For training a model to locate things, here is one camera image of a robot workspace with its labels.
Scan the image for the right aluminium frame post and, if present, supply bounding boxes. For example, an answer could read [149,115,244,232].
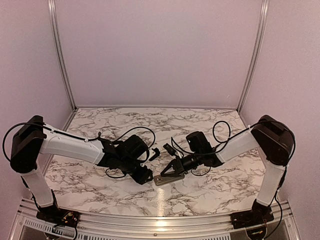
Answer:
[236,0,270,115]

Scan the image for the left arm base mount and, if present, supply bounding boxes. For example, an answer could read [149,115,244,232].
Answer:
[36,209,80,228]

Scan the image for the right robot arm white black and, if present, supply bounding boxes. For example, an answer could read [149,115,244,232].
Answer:
[155,115,296,224]

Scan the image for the aluminium frame post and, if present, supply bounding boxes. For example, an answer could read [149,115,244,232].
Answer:
[47,0,77,112]
[236,0,270,115]

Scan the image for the front aluminium rail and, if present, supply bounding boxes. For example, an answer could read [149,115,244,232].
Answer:
[8,199,301,240]

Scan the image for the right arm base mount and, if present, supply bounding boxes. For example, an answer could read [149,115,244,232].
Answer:
[230,209,275,229]

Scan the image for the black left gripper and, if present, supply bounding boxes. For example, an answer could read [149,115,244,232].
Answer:
[119,155,154,185]

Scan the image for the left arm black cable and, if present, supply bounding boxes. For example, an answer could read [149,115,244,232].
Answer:
[2,122,157,179]

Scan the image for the white remote control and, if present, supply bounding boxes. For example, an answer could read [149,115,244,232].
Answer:
[153,174,185,186]

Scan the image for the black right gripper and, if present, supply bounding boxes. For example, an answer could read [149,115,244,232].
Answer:
[160,150,203,177]

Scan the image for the left aluminium frame post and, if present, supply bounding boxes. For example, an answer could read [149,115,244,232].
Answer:
[47,0,77,112]

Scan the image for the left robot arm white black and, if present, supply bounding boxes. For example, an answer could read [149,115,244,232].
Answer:
[7,115,160,223]

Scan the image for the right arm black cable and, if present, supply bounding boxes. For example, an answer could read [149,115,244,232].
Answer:
[171,118,297,227]

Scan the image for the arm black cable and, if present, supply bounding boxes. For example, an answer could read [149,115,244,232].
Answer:
[171,118,297,227]
[2,122,157,179]

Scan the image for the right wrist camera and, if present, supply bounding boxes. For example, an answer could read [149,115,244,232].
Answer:
[163,143,180,158]

